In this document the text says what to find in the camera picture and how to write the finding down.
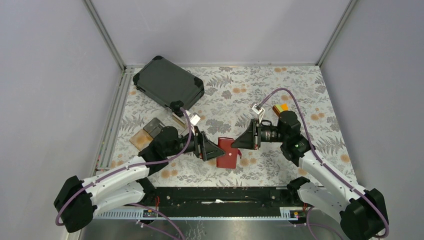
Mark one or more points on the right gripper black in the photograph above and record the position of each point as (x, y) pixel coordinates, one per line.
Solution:
(248, 139)

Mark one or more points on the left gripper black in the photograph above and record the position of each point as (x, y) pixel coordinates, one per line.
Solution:
(204, 148)

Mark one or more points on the red leather card holder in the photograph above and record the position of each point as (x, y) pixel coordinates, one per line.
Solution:
(231, 154)

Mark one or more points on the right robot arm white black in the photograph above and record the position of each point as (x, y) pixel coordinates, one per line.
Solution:
(361, 213)

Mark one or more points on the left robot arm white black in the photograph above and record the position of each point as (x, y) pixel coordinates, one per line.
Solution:
(79, 199)

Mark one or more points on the clear acrylic card organizer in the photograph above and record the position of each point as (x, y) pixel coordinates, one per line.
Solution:
(164, 119)

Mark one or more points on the floral patterned table mat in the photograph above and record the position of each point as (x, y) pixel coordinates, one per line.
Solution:
(225, 111)

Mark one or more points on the orange green sticky note block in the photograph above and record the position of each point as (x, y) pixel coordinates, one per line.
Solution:
(279, 108)

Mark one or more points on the wooden block base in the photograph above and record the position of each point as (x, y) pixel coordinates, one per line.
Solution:
(141, 139)

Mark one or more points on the dark grey hard case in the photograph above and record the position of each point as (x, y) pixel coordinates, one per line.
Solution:
(169, 85)

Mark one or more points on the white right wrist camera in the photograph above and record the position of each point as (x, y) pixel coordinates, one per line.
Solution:
(259, 111)

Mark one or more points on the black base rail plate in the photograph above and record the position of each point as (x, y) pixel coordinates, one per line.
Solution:
(224, 202)

